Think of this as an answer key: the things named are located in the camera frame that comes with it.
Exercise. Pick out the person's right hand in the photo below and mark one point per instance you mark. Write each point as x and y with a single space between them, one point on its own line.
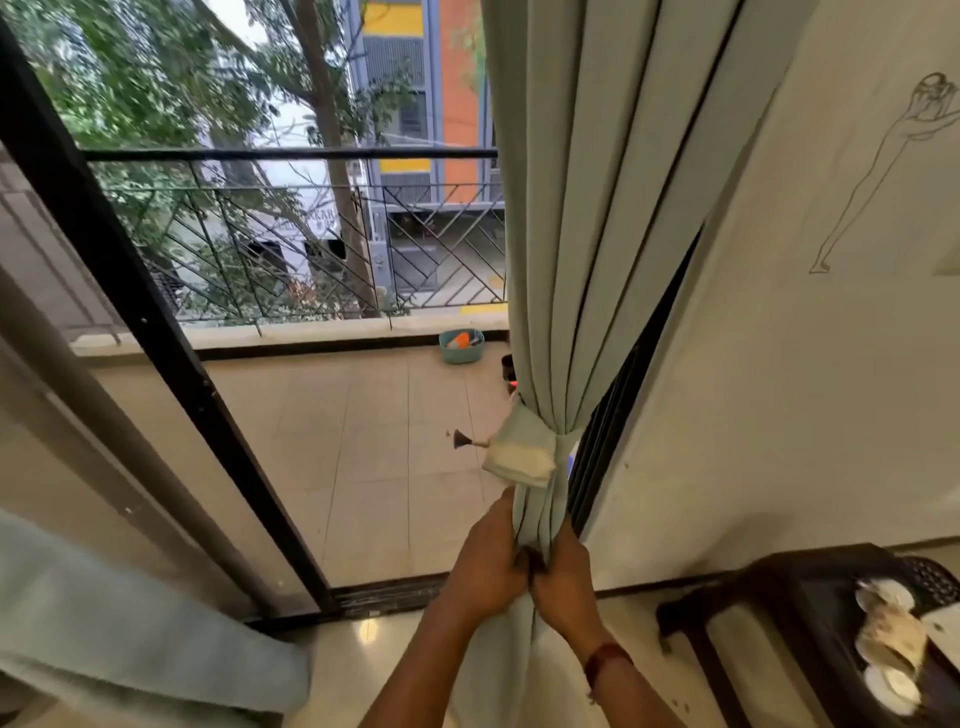
570 600

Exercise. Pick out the person's left hand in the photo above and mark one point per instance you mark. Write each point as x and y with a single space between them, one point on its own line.
487 570

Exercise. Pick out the dark plastic tray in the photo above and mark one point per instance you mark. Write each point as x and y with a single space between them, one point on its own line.
825 600

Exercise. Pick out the white cup colourful print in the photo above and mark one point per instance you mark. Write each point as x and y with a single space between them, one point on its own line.
889 594

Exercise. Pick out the cream cup red flowers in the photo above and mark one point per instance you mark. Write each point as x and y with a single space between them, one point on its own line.
892 637

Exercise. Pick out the white square device with feet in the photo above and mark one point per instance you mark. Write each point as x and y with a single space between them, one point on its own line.
943 626

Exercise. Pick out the light teal curtain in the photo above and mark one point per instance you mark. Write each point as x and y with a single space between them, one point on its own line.
112 637
615 187

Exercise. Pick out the person's left forearm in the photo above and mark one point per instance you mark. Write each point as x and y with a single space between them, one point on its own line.
427 675

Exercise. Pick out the red wrist band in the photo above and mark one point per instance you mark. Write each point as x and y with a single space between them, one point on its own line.
607 660

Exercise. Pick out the beige watering can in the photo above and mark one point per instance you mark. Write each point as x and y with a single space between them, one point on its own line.
461 439

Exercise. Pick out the black plant pot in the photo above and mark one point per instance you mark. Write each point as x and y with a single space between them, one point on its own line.
508 367

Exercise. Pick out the teal basket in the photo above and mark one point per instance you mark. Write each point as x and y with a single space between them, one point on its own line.
461 354

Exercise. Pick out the small orange object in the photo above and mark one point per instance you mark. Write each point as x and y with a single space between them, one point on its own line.
461 340

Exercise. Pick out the black balcony railing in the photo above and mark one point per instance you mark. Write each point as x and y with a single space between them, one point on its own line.
300 154

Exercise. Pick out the grey mesh window screen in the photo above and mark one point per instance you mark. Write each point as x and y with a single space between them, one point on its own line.
60 375

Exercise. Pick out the orange and grey building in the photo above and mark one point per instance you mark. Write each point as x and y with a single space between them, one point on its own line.
457 90

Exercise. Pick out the paper sheet with figure drawing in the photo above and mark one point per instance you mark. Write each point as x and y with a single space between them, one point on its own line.
885 187

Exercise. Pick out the green tree outside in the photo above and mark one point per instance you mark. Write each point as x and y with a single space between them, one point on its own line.
135 75

